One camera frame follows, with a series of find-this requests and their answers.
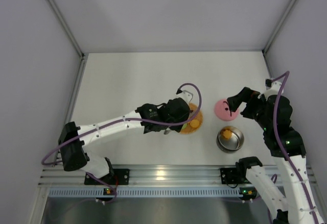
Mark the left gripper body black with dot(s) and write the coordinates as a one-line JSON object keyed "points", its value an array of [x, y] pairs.
{"points": [[182, 118]]}

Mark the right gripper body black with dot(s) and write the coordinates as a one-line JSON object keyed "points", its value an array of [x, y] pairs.
{"points": [[245, 97]]}

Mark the pink round lid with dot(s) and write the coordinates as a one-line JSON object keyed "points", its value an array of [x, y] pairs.
{"points": [[222, 111]]}

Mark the flower shaped yellow cookie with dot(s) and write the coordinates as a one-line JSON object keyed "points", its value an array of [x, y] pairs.
{"points": [[226, 134]]}

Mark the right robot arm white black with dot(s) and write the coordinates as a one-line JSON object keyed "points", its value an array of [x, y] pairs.
{"points": [[272, 111]]}

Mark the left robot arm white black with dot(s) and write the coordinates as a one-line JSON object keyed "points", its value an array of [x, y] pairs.
{"points": [[78, 142]]}

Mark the steel lunch box bowl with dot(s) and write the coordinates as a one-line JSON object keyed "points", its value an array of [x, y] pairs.
{"points": [[232, 145]]}

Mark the woven bamboo tray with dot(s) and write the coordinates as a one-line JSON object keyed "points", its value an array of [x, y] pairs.
{"points": [[199, 116]]}

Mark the yellow round cracker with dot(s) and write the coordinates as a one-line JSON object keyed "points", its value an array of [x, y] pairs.
{"points": [[195, 124]]}

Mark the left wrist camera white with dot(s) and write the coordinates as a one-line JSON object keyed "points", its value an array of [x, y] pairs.
{"points": [[185, 95]]}

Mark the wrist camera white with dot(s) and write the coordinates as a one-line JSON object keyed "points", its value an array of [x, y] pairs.
{"points": [[272, 88], [185, 95]]}

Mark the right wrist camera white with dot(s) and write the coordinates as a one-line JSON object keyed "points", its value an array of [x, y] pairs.
{"points": [[272, 88]]}

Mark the aluminium rail frame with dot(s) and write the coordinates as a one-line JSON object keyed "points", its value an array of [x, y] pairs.
{"points": [[142, 176]]}

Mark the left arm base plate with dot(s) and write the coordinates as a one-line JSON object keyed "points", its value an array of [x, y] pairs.
{"points": [[118, 177]]}

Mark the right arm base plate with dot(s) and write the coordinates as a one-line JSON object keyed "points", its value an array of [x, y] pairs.
{"points": [[232, 176]]}

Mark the slotted cable duct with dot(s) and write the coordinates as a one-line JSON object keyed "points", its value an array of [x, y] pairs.
{"points": [[150, 192]]}

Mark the right frame post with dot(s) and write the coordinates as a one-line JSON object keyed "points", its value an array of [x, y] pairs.
{"points": [[279, 24]]}

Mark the frame post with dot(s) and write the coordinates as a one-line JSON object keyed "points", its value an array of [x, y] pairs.
{"points": [[279, 24], [65, 27]]}

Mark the left frame post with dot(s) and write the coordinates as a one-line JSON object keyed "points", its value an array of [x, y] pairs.
{"points": [[65, 27]]}

